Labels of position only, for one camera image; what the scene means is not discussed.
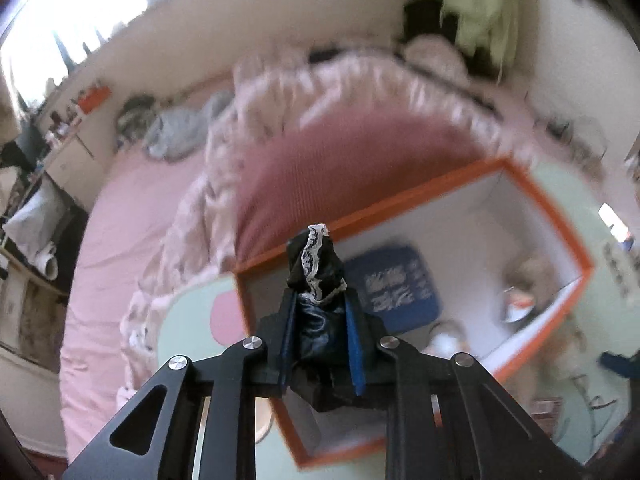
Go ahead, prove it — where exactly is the brown furry toy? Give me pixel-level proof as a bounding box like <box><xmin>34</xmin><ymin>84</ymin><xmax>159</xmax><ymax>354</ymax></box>
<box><xmin>502</xmin><ymin>252</ymin><xmax>556</xmax><ymax>293</ymax></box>

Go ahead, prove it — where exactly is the orange cardboard box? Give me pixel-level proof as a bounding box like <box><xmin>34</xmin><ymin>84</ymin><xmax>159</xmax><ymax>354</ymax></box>
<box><xmin>234</xmin><ymin>157</ymin><xmax>596</xmax><ymax>471</ymax></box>

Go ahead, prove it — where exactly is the white fluffy scrunchie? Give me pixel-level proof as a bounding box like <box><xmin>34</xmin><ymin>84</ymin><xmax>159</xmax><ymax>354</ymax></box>
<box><xmin>427</xmin><ymin>320</ymin><xmax>473</xmax><ymax>358</ymax></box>

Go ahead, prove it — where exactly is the black lace-trimmed cloth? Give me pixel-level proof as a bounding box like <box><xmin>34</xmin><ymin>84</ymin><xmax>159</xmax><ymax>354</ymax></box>
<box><xmin>285</xmin><ymin>223</ymin><xmax>351</xmax><ymax>366</ymax></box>

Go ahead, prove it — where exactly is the pink bed sheet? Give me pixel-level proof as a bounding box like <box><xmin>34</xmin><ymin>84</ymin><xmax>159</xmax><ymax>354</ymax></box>
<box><xmin>59</xmin><ymin>72</ymin><xmax>236</xmax><ymax>461</ymax></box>

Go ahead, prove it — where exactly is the lit phone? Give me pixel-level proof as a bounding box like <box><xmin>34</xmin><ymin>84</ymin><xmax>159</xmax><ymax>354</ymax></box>
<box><xmin>597</xmin><ymin>202</ymin><xmax>631</xmax><ymax>241</ymax></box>

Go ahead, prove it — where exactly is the mint green cartoon desktop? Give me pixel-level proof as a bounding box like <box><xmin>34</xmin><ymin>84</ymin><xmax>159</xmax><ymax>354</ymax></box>
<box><xmin>156</xmin><ymin>162</ymin><xmax>640</xmax><ymax>468</ymax></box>

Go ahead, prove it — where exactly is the grey clothes pile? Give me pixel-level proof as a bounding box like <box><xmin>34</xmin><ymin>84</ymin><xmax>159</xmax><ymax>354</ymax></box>
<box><xmin>117</xmin><ymin>91</ymin><xmax>233</xmax><ymax>161</ymax></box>

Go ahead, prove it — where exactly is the white round toy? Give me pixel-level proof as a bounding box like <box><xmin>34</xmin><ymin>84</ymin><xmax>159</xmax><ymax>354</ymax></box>
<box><xmin>501</xmin><ymin>285</ymin><xmax>540</xmax><ymax>325</ymax></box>

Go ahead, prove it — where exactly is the white pillow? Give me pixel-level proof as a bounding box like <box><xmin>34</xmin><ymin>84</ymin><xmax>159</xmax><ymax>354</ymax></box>
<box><xmin>4</xmin><ymin>180</ymin><xmax>68</xmax><ymax>256</ymax></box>

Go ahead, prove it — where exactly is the pink ruffled quilt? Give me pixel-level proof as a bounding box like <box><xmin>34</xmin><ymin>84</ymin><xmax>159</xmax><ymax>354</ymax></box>
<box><xmin>117</xmin><ymin>52</ymin><xmax>538</xmax><ymax>401</ymax></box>

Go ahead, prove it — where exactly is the white drawer cabinet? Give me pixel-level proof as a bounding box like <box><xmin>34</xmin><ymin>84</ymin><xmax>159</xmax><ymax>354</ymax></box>
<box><xmin>45</xmin><ymin>132</ymin><xmax>97</xmax><ymax>189</ymax></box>

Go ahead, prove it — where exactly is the blue tin box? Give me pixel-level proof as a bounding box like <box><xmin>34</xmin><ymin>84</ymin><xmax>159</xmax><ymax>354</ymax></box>
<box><xmin>345</xmin><ymin>245</ymin><xmax>446</xmax><ymax>333</ymax></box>

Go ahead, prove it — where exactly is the light green hanging garment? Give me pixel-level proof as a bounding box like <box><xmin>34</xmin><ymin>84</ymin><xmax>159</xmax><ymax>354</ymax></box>
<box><xmin>440</xmin><ymin>0</ymin><xmax>521</xmax><ymax>78</ymax></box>

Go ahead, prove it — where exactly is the small orange box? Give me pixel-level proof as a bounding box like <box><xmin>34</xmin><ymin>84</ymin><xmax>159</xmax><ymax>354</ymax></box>
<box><xmin>76</xmin><ymin>85</ymin><xmax>111</xmax><ymax>113</ymax></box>

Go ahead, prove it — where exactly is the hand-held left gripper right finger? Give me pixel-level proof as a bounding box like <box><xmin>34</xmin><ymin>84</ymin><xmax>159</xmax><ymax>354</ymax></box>
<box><xmin>345</xmin><ymin>292</ymin><xmax>586</xmax><ymax>480</ymax></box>

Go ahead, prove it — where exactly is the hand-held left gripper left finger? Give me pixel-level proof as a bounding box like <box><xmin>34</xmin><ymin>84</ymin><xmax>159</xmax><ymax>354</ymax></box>
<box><xmin>62</xmin><ymin>287</ymin><xmax>301</xmax><ymax>480</ymax></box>

